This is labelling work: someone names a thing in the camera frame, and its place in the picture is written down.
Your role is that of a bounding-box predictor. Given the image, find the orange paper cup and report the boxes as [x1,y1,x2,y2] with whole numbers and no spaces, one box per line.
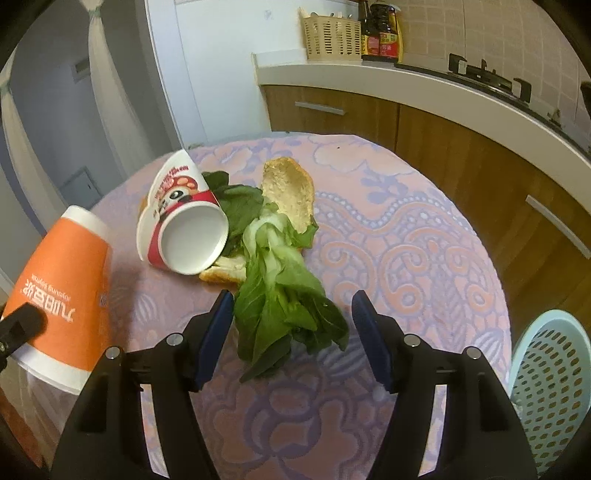
[3,205,112,395]

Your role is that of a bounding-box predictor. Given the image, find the red white noodle cup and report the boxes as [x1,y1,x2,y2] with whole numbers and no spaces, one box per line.
[136,149,229,276]

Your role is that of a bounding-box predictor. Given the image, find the light blue trash basket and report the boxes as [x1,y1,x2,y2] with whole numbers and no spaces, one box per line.
[508,310,590,475]

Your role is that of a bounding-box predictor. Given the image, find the wooden kitchen cabinet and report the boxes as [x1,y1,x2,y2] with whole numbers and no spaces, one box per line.
[262,85,590,337]

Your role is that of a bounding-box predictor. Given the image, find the bread bun piece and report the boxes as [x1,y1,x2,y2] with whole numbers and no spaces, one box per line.
[198,255,246,284]

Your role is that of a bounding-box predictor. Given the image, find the white curtain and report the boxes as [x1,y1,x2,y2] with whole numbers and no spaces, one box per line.
[80,0,153,178]

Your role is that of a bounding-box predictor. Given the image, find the green leafy vegetable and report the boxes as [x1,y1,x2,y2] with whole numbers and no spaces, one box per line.
[204,171,349,382]

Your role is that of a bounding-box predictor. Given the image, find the bread bun half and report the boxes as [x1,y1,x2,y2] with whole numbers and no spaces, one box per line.
[260,157,315,233]

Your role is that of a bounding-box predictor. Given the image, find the white refrigerator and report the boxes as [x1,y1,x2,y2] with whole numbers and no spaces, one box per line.
[141,1,300,147]

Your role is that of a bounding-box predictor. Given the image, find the black gas stove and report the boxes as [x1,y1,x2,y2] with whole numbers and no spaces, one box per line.
[396,53,590,161]

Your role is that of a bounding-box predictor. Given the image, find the dark sauce bottle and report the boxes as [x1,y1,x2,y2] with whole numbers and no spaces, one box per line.
[358,1,404,64]

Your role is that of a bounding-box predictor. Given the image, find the beige woven basket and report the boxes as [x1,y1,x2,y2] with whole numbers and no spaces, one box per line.
[298,8,362,63]

